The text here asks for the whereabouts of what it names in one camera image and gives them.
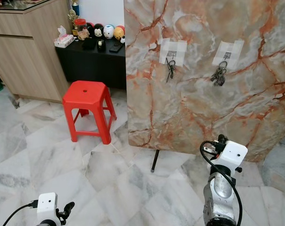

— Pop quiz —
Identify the large dark key bunch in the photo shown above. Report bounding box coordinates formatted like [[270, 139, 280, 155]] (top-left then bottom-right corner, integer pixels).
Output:
[[210, 60, 228, 87]]

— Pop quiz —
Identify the orange marble pattern board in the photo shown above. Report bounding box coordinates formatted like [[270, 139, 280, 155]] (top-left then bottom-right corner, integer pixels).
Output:
[[123, 0, 285, 163]]

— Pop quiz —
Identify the slim dark key bunch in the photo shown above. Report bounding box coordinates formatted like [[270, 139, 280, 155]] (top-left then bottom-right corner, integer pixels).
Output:
[[165, 57, 177, 83]]

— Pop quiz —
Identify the red plastic stool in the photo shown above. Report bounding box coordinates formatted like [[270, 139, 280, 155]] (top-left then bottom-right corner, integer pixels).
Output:
[[62, 80, 117, 145]]

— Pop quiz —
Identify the light wooden cabinet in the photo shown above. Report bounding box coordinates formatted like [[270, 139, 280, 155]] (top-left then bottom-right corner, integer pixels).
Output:
[[0, 0, 67, 103]]

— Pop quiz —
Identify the black phone case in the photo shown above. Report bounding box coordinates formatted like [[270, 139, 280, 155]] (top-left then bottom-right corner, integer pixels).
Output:
[[109, 41, 124, 53]]

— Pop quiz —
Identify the black low console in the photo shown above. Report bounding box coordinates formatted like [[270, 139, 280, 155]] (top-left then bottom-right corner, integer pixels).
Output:
[[55, 38, 126, 90]]

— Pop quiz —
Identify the yellow bear plush toy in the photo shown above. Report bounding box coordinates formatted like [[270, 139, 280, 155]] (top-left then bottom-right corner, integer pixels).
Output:
[[114, 25, 125, 40]]

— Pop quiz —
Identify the white duck plush toy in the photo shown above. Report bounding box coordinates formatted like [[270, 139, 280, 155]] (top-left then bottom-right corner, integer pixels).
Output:
[[103, 24, 115, 39]]

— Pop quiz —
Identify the pink tissue pack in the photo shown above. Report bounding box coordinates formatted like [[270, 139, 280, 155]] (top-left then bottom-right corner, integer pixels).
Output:
[[54, 25, 75, 48]]

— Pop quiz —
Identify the black mouse plush toy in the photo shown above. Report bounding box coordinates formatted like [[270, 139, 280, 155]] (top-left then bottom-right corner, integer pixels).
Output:
[[93, 24, 104, 38]]

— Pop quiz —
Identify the clear jar with red lid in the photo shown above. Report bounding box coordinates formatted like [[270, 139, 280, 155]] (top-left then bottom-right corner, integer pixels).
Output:
[[74, 18, 88, 41]]

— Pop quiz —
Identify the gold trophy with blue stem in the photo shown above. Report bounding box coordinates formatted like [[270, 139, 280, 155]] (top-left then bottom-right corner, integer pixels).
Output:
[[71, 0, 81, 16]]

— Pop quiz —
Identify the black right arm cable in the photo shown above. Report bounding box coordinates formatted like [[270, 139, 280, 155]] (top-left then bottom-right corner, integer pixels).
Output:
[[200, 140, 243, 226]]

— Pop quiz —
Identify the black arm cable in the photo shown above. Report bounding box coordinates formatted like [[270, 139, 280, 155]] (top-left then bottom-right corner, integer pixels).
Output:
[[200, 140, 243, 226], [2, 200, 39, 226]]

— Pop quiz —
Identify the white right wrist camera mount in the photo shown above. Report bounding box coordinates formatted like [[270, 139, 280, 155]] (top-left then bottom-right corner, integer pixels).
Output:
[[220, 140, 248, 174]]

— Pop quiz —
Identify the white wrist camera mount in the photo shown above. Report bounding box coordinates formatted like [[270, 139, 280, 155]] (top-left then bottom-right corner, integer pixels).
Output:
[[37, 193, 58, 222], [220, 140, 248, 174]]

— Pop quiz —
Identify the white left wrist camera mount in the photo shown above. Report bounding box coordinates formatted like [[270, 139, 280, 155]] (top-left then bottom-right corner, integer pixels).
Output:
[[37, 193, 58, 222]]

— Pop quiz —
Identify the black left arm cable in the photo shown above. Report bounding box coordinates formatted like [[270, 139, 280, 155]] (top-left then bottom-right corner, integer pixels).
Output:
[[2, 200, 39, 226]]

